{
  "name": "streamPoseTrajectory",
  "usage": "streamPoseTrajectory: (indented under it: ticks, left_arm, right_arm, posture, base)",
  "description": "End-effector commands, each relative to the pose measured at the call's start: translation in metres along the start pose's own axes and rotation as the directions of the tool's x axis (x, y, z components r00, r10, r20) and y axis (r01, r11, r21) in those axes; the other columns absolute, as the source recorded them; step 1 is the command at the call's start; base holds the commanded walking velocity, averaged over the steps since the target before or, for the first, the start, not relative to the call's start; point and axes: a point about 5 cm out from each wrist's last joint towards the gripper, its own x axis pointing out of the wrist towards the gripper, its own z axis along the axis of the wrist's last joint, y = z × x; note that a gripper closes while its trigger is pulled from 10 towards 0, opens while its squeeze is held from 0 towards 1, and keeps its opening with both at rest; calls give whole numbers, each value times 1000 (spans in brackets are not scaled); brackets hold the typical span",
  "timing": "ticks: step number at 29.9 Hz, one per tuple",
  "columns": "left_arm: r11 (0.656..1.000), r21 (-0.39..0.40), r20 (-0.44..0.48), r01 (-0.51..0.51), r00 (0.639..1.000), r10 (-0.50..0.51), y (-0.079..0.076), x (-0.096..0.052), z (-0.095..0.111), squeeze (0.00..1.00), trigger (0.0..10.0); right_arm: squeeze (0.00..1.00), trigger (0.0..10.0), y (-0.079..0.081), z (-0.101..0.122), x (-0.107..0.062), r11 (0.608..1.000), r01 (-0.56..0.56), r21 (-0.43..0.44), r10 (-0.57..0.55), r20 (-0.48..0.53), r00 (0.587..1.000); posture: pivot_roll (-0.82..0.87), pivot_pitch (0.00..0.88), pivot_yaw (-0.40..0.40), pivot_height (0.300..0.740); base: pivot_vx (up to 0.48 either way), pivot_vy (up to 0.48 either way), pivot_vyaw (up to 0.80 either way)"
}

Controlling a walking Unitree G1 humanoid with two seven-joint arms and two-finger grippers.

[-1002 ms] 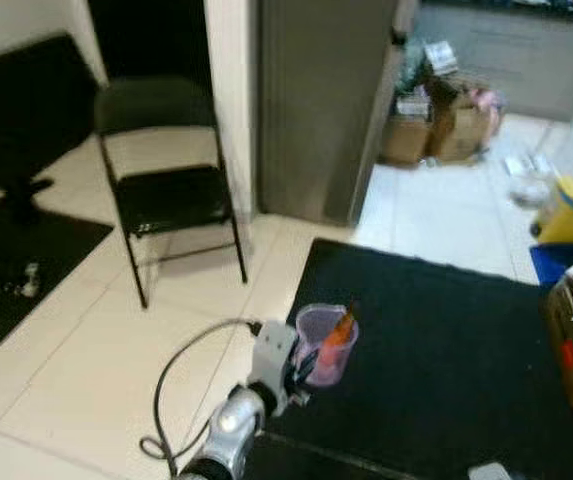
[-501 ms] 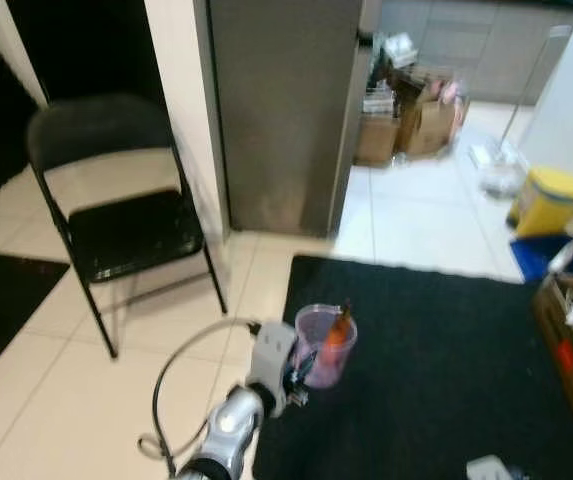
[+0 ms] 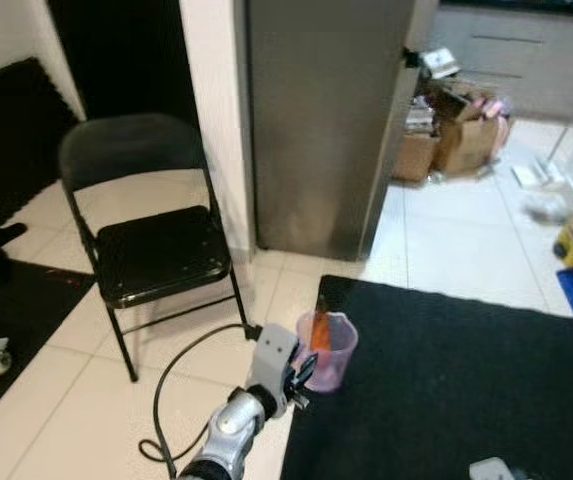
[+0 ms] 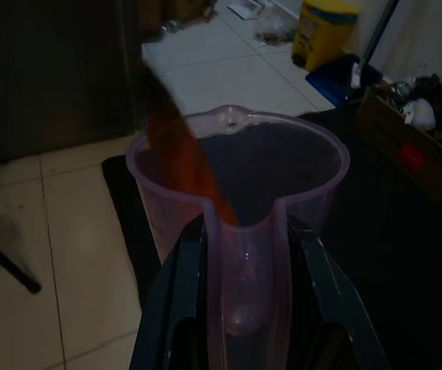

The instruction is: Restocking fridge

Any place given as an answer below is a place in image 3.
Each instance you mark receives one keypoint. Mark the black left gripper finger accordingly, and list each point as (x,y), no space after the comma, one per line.
(311,378)
(299,368)

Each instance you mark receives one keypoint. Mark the purple translucent measuring jug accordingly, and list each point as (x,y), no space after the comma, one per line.
(338,360)

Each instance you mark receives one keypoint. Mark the orange carrot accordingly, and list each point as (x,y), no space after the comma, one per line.
(321,330)

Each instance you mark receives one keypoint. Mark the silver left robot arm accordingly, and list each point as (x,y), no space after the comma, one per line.
(226,430)

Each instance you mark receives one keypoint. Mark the stainless steel fridge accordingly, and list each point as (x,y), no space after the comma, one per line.
(316,120)

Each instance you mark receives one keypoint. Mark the black floor mat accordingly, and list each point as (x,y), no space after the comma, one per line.
(446,390)
(21,320)

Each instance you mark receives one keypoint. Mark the black folding chair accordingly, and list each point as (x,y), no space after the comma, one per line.
(156,255)

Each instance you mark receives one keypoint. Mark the small labelled cardboard box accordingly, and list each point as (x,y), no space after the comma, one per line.
(416,158)

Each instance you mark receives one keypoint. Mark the large cardboard box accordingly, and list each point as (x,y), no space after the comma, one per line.
(466,145)

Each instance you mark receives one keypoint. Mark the grey rag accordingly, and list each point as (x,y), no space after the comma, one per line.
(546,208)

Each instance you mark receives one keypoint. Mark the white paper sheets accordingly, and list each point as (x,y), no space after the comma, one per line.
(536,175)

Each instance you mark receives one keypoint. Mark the pink plastic item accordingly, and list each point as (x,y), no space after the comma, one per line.
(501,125)

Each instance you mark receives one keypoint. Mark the white labelled box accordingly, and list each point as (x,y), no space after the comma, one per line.
(438,64)

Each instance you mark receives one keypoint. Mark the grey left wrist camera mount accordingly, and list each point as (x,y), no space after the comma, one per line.
(271,360)

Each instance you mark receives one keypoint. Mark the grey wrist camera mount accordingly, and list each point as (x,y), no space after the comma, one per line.
(271,360)
(491,470)

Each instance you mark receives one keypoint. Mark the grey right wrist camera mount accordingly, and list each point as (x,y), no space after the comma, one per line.
(491,470)

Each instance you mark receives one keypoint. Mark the black foam wall panel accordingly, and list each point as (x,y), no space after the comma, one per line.
(11,140)

